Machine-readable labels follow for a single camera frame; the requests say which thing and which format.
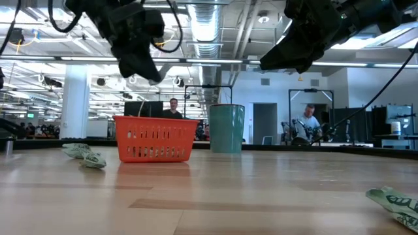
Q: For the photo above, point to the white cabinet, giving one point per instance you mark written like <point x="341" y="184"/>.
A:
<point x="97" y="129"/>

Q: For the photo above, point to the round black ceiling lamp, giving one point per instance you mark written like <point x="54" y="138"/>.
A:
<point x="101" y="82"/>

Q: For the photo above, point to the teal ceramic mug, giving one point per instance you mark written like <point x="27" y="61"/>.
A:
<point x="227" y="130"/>

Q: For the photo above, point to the orange plastic basket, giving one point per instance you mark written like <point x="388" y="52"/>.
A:
<point x="156" y="125"/>

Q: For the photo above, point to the long horizontal light bar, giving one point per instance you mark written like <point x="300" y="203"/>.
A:
<point x="212" y="61"/>

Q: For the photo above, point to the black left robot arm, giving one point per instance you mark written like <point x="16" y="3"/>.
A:
<point x="85" y="6"/>

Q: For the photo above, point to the grey blue cabinet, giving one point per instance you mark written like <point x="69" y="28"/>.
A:
<point x="405" y="112"/>

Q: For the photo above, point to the black desk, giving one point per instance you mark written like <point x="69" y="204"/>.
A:
<point x="398" y="138"/>

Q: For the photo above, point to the silver metal post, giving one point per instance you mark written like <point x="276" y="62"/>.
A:
<point x="9" y="147"/>

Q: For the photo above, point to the white wipes canister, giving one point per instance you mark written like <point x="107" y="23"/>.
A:
<point x="395" y="128"/>

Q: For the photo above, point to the white building column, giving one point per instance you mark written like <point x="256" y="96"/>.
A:
<point x="75" y="104"/>

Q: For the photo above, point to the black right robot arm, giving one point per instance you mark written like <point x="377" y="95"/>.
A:
<point x="375" y="13"/>

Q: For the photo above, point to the person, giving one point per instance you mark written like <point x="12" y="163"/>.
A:
<point x="308" y="122"/>
<point x="203" y="133"/>
<point x="172" y="114"/>

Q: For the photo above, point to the silver corrugated air duct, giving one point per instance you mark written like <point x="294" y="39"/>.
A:
<point x="205" y="23"/>

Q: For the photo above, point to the black monitor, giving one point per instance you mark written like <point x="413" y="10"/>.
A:
<point x="143" y="109"/>

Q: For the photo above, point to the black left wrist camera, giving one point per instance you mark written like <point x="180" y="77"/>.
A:
<point x="154" y="23"/>

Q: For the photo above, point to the dark partition panel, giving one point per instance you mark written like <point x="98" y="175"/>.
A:
<point x="346" y="119"/>

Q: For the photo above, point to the black metal stand frame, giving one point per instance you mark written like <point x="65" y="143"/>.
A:
<point x="209" y="86"/>
<point x="310" y="90"/>

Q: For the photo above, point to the black aluminium table frame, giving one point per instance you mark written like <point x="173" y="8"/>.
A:
<point x="49" y="143"/>

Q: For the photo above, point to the black background robot arm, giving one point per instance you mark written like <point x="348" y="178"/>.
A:
<point x="295" y="141"/>

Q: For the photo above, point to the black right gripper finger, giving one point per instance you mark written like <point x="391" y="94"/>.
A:
<point x="311" y="63"/>
<point x="290" y="52"/>

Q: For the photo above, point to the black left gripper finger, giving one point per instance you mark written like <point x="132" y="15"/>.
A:
<point x="137" y="65"/>

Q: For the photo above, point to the round ceiling sensor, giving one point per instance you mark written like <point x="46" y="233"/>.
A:
<point x="263" y="19"/>

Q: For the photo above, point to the light blue chair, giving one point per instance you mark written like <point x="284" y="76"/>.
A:
<point x="267" y="140"/>

